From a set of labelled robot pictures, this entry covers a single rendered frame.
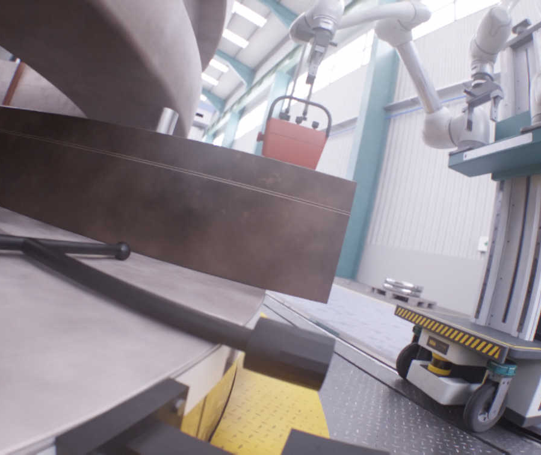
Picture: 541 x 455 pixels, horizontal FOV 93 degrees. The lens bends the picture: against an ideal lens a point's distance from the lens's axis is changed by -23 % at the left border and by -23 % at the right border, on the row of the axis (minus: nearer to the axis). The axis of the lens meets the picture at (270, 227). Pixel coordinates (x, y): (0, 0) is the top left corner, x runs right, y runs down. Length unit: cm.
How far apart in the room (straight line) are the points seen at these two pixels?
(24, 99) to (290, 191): 385
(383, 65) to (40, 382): 1223
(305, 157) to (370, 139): 991
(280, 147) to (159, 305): 70
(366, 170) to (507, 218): 917
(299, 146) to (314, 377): 77
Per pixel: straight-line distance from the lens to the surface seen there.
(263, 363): 36
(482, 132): 166
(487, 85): 123
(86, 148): 115
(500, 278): 157
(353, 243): 1029
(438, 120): 175
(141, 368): 30
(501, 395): 120
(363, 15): 146
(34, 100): 432
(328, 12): 121
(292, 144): 101
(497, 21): 120
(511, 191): 164
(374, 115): 1122
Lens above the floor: 44
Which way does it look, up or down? 3 degrees up
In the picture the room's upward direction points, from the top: 15 degrees clockwise
